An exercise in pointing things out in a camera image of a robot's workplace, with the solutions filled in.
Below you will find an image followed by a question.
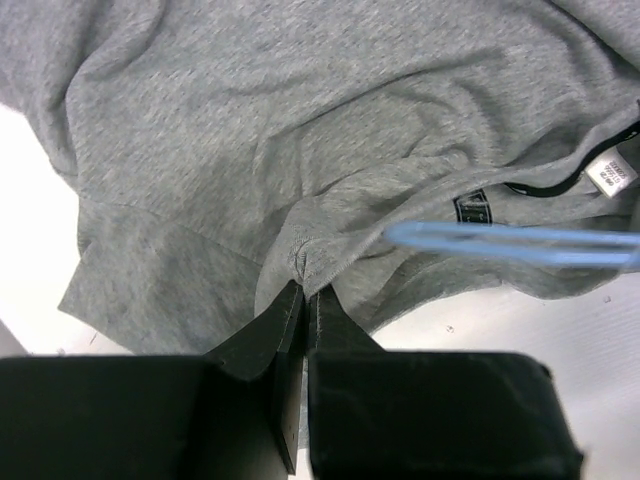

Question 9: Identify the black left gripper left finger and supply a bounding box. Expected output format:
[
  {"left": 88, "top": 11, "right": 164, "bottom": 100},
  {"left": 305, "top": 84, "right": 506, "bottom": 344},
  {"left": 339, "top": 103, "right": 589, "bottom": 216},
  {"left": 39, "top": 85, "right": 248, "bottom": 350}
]
[{"left": 1, "top": 283, "right": 305, "bottom": 479}]

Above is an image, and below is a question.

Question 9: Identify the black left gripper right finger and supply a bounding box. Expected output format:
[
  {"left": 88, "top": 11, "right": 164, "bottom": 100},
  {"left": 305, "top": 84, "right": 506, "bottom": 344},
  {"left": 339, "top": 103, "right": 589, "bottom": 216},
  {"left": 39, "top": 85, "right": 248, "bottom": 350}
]
[{"left": 307, "top": 288, "right": 584, "bottom": 479}]

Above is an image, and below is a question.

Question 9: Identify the grey t shirt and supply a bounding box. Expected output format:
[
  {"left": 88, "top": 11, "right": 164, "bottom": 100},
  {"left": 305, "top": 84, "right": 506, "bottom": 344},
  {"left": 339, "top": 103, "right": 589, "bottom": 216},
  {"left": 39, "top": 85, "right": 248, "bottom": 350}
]
[{"left": 1, "top": 1, "right": 639, "bottom": 354}]

